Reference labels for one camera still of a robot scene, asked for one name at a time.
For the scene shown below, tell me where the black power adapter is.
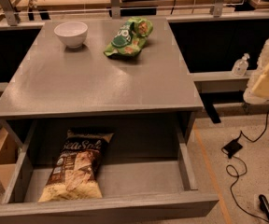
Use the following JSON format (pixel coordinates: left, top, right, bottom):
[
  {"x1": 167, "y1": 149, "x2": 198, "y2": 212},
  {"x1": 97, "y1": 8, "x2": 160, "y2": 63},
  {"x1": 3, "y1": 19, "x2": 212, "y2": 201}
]
[{"x1": 221, "y1": 139, "x2": 242, "y2": 159}]

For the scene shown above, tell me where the cardboard box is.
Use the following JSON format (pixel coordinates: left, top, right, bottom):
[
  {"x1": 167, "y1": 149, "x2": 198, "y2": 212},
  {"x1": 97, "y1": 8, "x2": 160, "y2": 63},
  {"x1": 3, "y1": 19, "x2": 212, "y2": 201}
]
[{"x1": 0, "y1": 128, "x2": 18, "y2": 189}]

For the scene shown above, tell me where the brown sea salt chip bag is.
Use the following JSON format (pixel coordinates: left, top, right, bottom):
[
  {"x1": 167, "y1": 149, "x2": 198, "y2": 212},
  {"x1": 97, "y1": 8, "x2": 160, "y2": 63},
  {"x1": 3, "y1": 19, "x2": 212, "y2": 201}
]
[{"x1": 38, "y1": 128, "x2": 114, "y2": 203}]

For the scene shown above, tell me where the grey counter cabinet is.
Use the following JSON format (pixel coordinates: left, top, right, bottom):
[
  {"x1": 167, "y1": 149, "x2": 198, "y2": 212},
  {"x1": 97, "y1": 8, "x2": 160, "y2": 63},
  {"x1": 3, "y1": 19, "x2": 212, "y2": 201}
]
[{"x1": 0, "y1": 17, "x2": 203, "y2": 143}]

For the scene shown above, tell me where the black power cable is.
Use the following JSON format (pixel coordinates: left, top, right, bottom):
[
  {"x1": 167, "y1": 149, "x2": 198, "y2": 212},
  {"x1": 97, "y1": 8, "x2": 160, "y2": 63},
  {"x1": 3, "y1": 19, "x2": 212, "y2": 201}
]
[{"x1": 225, "y1": 100, "x2": 269, "y2": 224}]

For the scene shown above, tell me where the grey open top drawer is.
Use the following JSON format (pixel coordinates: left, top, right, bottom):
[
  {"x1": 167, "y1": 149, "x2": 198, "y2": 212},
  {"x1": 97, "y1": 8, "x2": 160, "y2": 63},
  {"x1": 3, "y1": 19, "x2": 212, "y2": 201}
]
[{"x1": 0, "y1": 118, "x2": 219, "y2": 224}]

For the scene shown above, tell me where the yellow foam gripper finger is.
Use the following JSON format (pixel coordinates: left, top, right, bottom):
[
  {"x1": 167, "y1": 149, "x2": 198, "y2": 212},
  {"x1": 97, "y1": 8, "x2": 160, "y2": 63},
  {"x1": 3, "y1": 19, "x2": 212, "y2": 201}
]
[{"x1": 243, "y1": 38, "x2": 269, "y2": 105}]

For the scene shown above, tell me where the green chip bag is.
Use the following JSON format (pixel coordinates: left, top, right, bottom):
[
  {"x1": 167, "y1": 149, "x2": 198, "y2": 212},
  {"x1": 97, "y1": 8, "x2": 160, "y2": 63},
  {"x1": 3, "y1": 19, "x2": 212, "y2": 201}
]
[{"x1": 104, "y1": 17, "x2": 153, "y2": 58}]

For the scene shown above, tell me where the white ceramic bowl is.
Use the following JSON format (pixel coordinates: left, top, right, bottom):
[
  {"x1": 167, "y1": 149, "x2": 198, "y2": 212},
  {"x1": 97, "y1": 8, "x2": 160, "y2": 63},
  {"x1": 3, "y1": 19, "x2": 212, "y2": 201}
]
[{"x1": 54, "y1": 21, "x2": 88, "y2": 49}]

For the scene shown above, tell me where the black handheld device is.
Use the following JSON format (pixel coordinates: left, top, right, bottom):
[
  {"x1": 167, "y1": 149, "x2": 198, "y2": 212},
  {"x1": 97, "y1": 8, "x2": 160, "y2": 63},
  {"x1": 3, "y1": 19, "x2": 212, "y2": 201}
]
[{"x1": 259, "y1": 194, "x2": 269, "y2": 221}]

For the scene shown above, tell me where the metal railing frame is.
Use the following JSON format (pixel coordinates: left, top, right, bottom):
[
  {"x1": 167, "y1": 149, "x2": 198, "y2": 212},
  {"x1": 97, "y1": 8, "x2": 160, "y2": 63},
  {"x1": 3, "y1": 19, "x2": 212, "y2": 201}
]
[{"x1": 0, "y1": 0, "x2": 269, "y2": 30}]

